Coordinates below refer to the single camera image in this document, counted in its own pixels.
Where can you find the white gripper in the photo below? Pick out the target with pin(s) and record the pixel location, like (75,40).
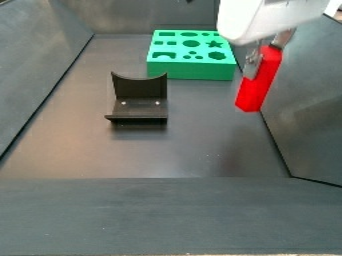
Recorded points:
(249,20)

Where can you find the red hexagonal prism peg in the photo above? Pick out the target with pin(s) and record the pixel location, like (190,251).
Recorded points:
(254,89)

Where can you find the green shape sorting board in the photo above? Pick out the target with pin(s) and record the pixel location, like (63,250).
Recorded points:
(190,54)

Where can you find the black curved bracket stand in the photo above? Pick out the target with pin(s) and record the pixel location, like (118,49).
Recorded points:
(140,98)

